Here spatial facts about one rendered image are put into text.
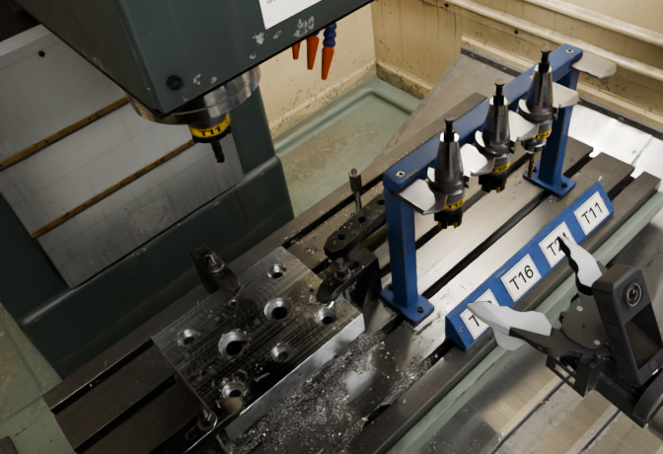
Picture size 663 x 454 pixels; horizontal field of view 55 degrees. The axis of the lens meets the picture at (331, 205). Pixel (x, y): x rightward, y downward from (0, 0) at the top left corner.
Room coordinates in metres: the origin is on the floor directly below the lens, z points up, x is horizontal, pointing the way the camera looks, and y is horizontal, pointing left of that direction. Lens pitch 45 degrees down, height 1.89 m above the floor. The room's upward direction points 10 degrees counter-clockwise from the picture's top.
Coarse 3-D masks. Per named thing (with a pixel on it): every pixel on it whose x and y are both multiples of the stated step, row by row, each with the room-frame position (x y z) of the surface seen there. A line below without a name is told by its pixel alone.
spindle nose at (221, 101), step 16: (240, 80) 0.60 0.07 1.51; (256, 80) 0.62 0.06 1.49; (128, 96) 0.61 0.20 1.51; (208, 96) 0.58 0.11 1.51; (224, 96) 0.58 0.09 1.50; (240, 96) 0.60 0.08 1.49; (144, 112) 0.60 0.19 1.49; (176, 112) 0.57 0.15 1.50; (192, 112) 0.58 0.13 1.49; (208, 112) 0.58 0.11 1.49; (224, 112) 0.58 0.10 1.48
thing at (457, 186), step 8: (464, 168) 0.70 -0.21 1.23; (432, 176) 0.69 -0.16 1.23; (464, 176) 0.68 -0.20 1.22; (432, 184) 0.68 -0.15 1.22; (440, 184) 0.67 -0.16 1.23; (448, 184) 0.67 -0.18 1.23; (456, 184) 0.67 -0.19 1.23; (464, 184) 0.68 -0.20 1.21; (448, 192) 0.67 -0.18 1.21; (456, 192) 0.67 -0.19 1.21
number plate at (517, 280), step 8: (528, 256) 0.72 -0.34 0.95; (520, 264) 0.71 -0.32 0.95; (528, 264) 0.71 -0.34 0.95; (512, 272) 0.70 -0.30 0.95; (520, 272) 0.70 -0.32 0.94; (528, 272) 0.70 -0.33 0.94; (536, 272) 0.70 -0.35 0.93; (504, 280) 0.68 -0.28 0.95; (512, 280) 0.68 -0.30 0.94; (520, 280) 0.69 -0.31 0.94; (528, 280) 0.69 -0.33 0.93; (536, 280) 0.69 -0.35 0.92; (512, 288) 0.67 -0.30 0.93; (520, 288) 0.68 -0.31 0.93; (528, 288) 0.68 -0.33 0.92; (512, 296) 0.66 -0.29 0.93; (520, 296) 0.67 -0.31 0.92
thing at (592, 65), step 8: (584, 56) 0.94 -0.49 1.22; (592, 56) 0.94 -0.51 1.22; (576, 64) 0.92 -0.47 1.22; (584, 64) 0.92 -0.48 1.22; (592, 64) 0.91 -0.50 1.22; (600, 64) 0.91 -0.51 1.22; (608, 64) 0.91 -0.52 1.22; (616, 64) 0.90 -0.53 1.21; (584, 72) 0.90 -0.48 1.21; (592, 72) 0.89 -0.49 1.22; (600, 72) 0.89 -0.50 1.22; (608, 72) 0.88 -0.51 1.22
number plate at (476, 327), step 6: (486, 294) 0.66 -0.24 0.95; (492, 294) 0.66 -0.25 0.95; (480, 300) 0.65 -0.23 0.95; (486, 300) 0.65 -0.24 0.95; (492, 300) 0.65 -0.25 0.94; (468, 312) 0.63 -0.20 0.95; (462, 318) 0.62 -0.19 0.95; (468, 318) 0.62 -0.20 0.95; (474, 318) 0.62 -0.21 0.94; (468, 324) 0.61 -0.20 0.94; (474, 324) 0.61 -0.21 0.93; (480, 324) 0.62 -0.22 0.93; (474, 330) 0.61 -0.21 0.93; (480, 330) 0.61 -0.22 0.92; (474, 336) 0.60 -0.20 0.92
